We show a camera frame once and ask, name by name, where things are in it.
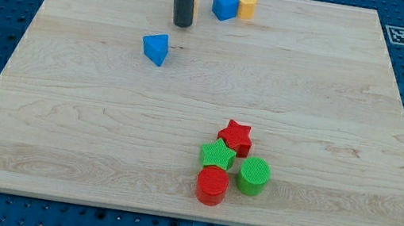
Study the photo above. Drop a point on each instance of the blue triangle block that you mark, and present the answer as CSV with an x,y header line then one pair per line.
x,y
156,47

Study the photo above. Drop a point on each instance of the red star block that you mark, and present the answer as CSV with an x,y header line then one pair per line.
x,y
237,137

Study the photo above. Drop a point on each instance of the green star block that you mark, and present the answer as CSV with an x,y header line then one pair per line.
x,y
217,154

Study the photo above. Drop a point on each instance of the red cylinder block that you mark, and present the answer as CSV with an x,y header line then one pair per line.
x,y
212,183

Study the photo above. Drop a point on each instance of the green cylinder block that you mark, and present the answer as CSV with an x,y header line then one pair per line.
x,y
253,176

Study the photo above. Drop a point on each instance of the light wooden board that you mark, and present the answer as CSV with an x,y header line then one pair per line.
x,y
86,117

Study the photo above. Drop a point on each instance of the yellow block behind rod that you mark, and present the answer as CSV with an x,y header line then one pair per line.
x,y
195,12

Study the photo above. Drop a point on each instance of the blue cube block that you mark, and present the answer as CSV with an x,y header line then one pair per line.
x,y
225,9

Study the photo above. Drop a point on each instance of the yellow hexagon block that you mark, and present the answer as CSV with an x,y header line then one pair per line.
x,y
246,9

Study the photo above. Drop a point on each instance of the white fiducial marker tag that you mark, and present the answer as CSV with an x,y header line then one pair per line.
x,y
395,34

